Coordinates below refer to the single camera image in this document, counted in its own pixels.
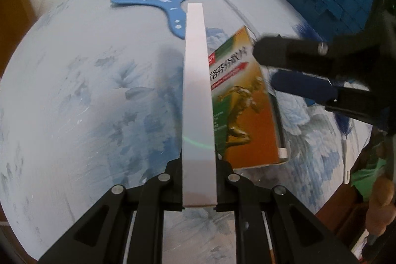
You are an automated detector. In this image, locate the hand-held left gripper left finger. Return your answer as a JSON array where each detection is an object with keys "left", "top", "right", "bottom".
[{"left": 39, "top": 159, "right": 183, "bottom": 264}]

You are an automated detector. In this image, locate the person's green clothing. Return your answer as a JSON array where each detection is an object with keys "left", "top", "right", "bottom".
[{"left": 349, "top": 156, "right": 389, "bottom": 203}]

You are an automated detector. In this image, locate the person's right hand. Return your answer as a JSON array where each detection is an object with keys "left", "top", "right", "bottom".
[{"left": 365, "top": 173, "right": 396, "bottom": 237}]

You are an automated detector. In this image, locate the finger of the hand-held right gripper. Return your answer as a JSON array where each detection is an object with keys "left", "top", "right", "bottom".
[
  {"left": 253, "top": 32, "right": 376, "bottom": 79},
  {"left": 272, "top": 69, "right": 390, "bottom": 132}
]

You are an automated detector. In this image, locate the floral blue tablecloth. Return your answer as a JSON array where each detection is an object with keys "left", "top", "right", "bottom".
[{"left": 0, "top": 0, "right": 375, "bottom": 264}]

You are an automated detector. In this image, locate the wooden wall column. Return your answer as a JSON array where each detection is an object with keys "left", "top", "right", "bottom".
[{"left": 0, "top": 0, "right": 41, "bottom": 36}]

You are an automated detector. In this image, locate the blue boomerang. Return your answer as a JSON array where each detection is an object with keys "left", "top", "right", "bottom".
[{"left": 111, "top": 0, "right": 209, "bottom": 40}]

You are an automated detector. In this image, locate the orange green medicine box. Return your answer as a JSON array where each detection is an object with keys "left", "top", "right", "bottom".
[{"left": 207, "top": 25, "right": 290, "bottom": 170}]

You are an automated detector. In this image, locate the blue feather duster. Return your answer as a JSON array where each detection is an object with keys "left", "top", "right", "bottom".
[{"left": 295, "top": 20, "right": 356, "bottom": 184}]

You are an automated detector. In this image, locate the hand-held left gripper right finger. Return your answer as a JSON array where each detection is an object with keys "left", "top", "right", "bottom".
[{"left": 215, "top": 156, "right": 367, "bottom": 264}]

